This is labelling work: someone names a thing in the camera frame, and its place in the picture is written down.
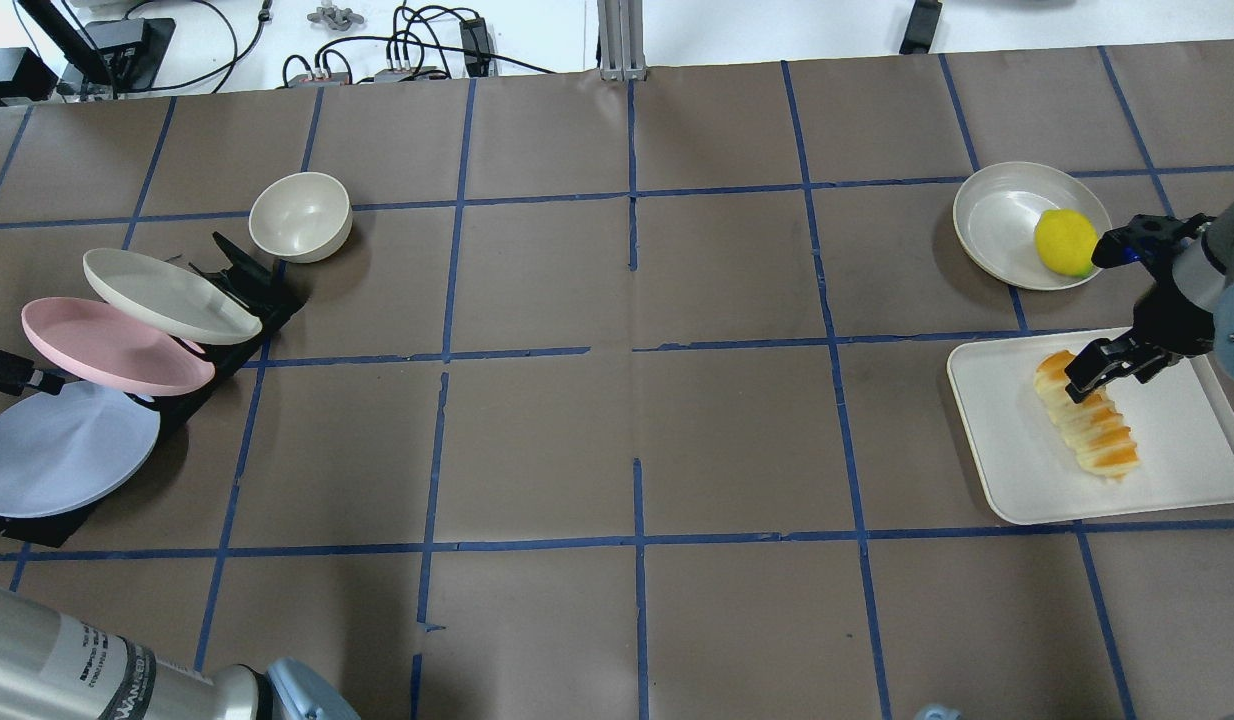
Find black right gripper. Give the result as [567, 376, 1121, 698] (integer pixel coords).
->
[1064, 212, 1219, 404]

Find blue plate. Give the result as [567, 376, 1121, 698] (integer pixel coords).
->
[0, 382, 160, 519]

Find striped bread loaf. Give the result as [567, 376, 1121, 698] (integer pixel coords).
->
[1033, 350, 1141, 482]

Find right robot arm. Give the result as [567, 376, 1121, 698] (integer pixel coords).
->
[946, 201, 1234, 527]

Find pink plate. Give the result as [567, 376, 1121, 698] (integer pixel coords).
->
[21, 296, 216, 396]

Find cream lemon plate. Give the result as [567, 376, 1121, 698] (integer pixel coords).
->
[951, 161, 1112, 291]

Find black plate rack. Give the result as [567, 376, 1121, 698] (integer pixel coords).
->
[0, 233, 304, 548]

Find yellow lemon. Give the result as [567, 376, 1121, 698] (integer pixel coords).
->
[1033, 207, 1099, 278]

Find white rectangular tray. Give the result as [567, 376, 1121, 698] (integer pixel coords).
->
[946, 329, 1234, 525]

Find black device on stand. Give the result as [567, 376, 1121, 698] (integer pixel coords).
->
[0, 1, 176, 107]

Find cream bowl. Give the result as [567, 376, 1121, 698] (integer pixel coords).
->
[248, 172, 353, 264]

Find grey metal fitting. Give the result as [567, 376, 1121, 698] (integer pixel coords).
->
[307, 1, 365, 32]

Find grey usb hub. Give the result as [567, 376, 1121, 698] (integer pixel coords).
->
[285, 65, 448, 89]

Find black power adapter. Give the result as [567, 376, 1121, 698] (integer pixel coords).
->
[460, 17, 494, 77]

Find black cables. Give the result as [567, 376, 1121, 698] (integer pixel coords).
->
[117, 0, 558, 93]

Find aluminium frame post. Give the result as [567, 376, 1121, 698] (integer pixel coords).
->
[597, 0, 648, 82]

